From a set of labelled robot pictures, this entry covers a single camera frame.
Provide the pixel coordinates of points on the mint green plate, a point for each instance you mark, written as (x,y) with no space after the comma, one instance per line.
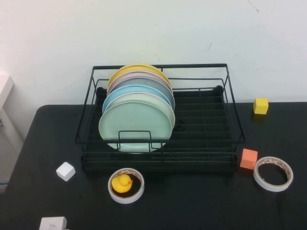
(134,119)

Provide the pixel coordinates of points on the cream white plate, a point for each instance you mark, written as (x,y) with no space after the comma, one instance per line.
(144,97)

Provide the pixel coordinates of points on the grey plate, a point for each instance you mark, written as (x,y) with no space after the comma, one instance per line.
(144,82)

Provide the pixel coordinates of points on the blue plate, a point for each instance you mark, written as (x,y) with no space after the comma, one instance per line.
(124,91)

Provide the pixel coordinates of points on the pink plate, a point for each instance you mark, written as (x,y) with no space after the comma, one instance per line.
(141,74)

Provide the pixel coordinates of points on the yellow plate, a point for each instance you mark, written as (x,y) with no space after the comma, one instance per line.
(134,68)

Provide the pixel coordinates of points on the yellow rubber duck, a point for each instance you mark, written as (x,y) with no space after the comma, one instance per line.
(120,184)

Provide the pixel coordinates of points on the white tape roll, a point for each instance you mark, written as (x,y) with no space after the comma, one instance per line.
(257,178)
(124,199)

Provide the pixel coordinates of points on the orange cube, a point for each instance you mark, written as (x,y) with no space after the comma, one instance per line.
(248,159)

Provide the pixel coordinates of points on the white cube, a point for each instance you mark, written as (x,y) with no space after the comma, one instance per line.
(65,171)

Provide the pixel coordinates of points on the yellow cube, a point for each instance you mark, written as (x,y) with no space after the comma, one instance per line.
(261,106)

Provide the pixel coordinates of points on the white cabinet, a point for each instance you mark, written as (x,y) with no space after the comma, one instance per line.
(7,134)

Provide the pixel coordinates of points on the white rectangular block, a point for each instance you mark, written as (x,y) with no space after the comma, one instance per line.
(51,224)

